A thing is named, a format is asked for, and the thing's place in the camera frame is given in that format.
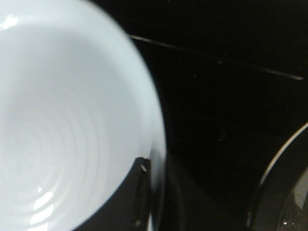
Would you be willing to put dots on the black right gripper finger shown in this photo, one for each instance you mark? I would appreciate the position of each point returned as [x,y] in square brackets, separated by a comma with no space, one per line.
[128,209]

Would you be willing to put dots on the light blue plate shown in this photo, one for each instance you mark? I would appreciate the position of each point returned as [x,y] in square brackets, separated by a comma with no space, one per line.
[77,106]

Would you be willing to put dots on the right black pan support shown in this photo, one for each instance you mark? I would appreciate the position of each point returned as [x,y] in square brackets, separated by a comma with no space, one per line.
[281,199]

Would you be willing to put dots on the black glass gas hob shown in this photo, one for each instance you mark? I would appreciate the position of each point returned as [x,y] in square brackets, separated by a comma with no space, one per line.
[232,76]

